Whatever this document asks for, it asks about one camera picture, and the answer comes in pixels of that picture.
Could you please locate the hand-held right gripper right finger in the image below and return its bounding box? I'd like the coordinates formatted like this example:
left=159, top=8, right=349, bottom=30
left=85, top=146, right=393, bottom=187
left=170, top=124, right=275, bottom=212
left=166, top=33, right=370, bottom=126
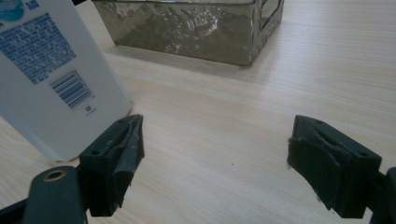
left=286, top=114, right=383, bottom=219

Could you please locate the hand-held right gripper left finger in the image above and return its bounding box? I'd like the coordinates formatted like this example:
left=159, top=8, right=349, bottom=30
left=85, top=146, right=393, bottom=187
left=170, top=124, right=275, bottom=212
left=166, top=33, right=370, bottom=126
left=78, top=114, right=146, bottom=217

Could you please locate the white bottle with blue print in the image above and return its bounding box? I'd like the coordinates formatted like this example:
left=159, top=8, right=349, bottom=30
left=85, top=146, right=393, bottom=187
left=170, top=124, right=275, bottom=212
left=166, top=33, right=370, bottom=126
left=0, top=0, right=134, bottom=162

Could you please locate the clear plastic storage box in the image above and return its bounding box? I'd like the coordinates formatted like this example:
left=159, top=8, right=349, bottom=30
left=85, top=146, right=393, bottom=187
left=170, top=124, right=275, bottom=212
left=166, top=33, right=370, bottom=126
left=92, top=0, right=285, bottom=67

